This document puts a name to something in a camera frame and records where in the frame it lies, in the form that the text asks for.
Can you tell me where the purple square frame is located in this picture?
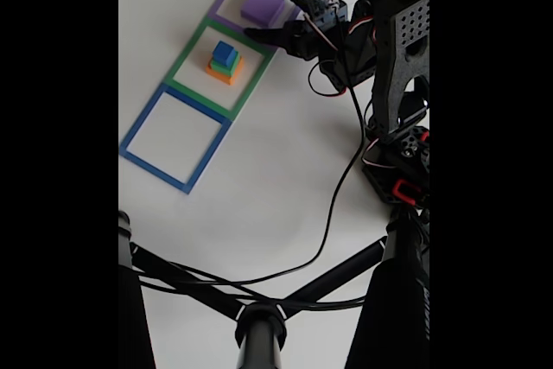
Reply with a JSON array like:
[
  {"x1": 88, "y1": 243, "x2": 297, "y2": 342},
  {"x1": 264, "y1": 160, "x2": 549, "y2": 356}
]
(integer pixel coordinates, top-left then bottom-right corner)
[{"x1": 210, "y1": 0, "x2": 308, "y2": 53}]

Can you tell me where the black tripod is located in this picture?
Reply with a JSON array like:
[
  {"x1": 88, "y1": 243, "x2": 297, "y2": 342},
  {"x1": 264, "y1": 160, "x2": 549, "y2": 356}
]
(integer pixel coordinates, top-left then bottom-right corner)
[{"x1": 118, "y1": 208, "x2": 430, "y2": 369}]

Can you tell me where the orange block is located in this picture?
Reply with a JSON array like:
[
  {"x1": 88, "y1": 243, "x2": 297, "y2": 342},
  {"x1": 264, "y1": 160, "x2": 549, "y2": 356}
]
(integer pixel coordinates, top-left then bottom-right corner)
[{"x1": 206, "y1": 56, "x2": 245, "y2": 86}]

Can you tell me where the green block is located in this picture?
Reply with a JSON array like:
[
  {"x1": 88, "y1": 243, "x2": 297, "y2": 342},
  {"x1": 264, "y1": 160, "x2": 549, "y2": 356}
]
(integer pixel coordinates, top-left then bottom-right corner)
[{"x1": 209, "y1": 53, "x2": 241, "y2": 74}]

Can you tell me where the red clamp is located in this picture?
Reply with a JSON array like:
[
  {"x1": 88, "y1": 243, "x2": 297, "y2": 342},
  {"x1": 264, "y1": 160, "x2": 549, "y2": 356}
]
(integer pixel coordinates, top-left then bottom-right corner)
[{"x1": 391, "y1": 179, "x2": 423, "y2": 207}]

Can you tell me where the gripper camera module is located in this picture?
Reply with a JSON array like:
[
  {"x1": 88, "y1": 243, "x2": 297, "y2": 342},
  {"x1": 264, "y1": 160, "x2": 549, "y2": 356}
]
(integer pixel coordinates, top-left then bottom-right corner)
[{"x1": 303, "y1": 0, "x2": 349, "y2": 35}]

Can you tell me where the large purple block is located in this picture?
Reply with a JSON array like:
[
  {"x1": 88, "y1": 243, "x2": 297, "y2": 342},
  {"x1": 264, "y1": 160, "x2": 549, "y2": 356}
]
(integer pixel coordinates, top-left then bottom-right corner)
[{"x1": 239, "y1": 0, "x2": 286, "y2": 29}]

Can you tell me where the small blue block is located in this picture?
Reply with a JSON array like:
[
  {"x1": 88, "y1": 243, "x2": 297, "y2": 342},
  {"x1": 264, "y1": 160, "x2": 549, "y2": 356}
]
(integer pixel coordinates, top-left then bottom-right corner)
[{"x1": 213, "y1": 40, "x2": 239, "y2": 64}]

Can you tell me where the green square frame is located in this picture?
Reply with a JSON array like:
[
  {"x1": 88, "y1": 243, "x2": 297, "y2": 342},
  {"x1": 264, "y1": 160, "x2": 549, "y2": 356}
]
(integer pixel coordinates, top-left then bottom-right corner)
[{"x1": 163, "y1": 16, "x2": 276, "y2": 123}]

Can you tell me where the blue square frame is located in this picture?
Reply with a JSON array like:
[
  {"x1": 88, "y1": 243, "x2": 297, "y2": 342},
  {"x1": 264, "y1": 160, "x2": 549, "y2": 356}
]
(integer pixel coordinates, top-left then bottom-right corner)
[{"x1": 119, "y1": 82, "x2": 232, "y2": 195}]

